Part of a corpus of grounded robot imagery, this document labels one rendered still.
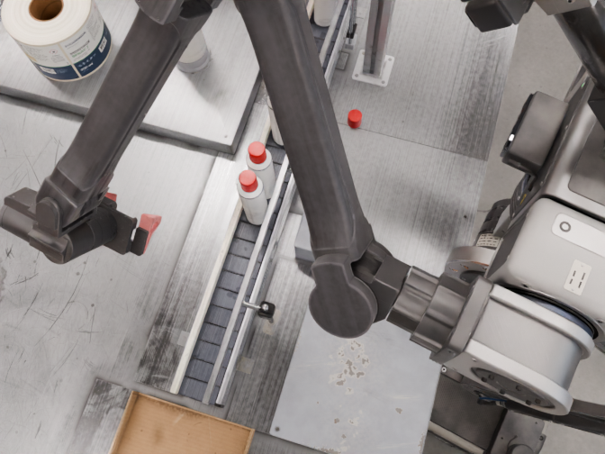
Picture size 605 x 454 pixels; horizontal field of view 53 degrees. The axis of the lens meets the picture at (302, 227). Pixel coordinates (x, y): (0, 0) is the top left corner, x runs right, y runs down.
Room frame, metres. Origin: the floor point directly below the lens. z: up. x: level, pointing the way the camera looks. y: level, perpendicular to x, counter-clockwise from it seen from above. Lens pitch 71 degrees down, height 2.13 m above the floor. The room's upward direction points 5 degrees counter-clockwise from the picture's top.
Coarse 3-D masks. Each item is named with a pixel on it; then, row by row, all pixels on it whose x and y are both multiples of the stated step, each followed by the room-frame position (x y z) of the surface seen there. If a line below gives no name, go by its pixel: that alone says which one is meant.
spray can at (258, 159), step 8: (256, 144) 0.53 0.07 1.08; (248, 152) 0.52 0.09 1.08; (256, 152) 0.51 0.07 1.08; (264, 152) 0.51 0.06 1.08; (248, 160) 0.52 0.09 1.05; (256, 160) 0.51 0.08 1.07; (264, 160) 0.51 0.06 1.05; (248, 168) 0.51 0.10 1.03; (256, 168) 0.50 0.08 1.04; (264, 168) 0.50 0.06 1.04; (272, 168) 0.51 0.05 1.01; (264, 176) 0.50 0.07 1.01; (272, 176) 0.51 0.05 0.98; (264, 184) 0.50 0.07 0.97; (272, 184) 0.50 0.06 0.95; (272, 192) 0.50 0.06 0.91
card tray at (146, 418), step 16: (128, 400) 0.09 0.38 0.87; (144, 400) 0.09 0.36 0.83; (160, 400) 0.09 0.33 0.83; (128, 416) 0.06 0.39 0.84; (144, 416) 0.06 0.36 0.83; (160, 416) 0.06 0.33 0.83; (176, 416) 0.06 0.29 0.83; (192, 416) 0.05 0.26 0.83; (208, 416) 0.05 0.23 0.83; (128, 432) 0.03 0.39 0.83; (144, 432) 0.03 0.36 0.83; (160, 432) 0.03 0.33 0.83; (176, 432) 0.02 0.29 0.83; (192, 432) 0.02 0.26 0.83; (208, 432) 0.02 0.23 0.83; (224, 432) 0.02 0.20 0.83; (240, 432) 0.01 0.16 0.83; (112, 448) 0.01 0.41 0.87; (128, 448) 0.00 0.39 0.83; (144, 448) 0.00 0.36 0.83; (160, 448) 0.00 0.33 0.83; (176, 448) 0.00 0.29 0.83; (192, 448) -0.01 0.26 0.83; (208, 448) -0.01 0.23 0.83; (224, 448) -0.01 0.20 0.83; (240, 448) -0.02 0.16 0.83
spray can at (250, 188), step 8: (240, 176) 0.47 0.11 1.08; (248, 176) 0.47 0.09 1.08; (256, 176) 0.48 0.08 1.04; (240, 184) 0.45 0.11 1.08; (248, 184) 0.45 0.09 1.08; (256, 184) 0.46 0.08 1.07; (240, 192) 0.45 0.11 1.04; (248, 192) 0.45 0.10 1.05; (256, 192) 0.45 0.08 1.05; (264, 192) 0.46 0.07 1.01; (248, 200) 0.44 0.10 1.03; (256, 200) 0.44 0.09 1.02; (264, 200) 0.45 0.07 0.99; (248, 208) 0.44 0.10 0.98; (256, 208) 0.44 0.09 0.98; (264, 208) 0.45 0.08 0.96; (248, 216) 0.44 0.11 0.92; (256, 216) 0.44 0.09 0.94; (264, 216) 0.44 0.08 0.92; (256, 224) 0.44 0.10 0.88
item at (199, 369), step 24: (312, 24) 0.94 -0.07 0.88; (336, 24) 0.94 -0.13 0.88; (240, 216) 0.46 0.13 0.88; (240, 240) 0.41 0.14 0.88; (264, 240) 0.40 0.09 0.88; (240, 264) 0.35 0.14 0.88; (216, 288) 0.31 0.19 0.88; (216, 312) 0.26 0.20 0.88; (240, 312) 0.25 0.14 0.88; (216, 336) 0.21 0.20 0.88; (192, 360) 0.16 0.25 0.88; (192, 384) 0.11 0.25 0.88; (216, 384) 0.11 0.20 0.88
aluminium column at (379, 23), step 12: (372, 0) 0.82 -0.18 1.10; (384, 0) 0.81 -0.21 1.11; (372, 12) 0.82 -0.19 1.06; (384, 12) 0.81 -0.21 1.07; (372, 24) 0.82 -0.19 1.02; (384, 24) 0.81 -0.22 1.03; (372, 36) 0.82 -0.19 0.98; (384, 36) 0.81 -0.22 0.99; (372, 48) 0.82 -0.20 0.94; (384, 48) 0.81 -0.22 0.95; (372, 60) 0.83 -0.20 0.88; (372, 72) 0.82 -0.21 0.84
